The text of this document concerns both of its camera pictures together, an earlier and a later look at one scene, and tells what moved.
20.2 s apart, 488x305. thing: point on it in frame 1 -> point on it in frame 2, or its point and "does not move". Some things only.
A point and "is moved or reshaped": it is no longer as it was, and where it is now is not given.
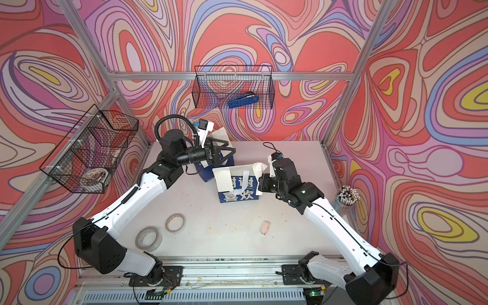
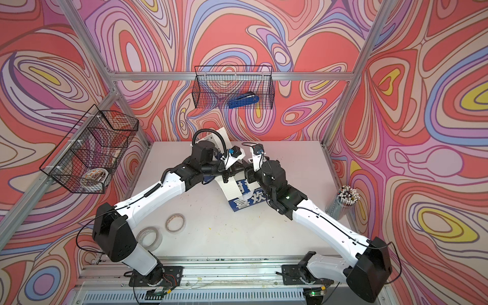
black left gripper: x=220 y=149 -> x=232 y=171
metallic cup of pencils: x=345 y=199 does not move
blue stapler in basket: x=246 y=98 does not move
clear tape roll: x=149 y=239 does not move
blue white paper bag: x=239 y=183 is moved or reshaped
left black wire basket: x=86 y=158 does not move
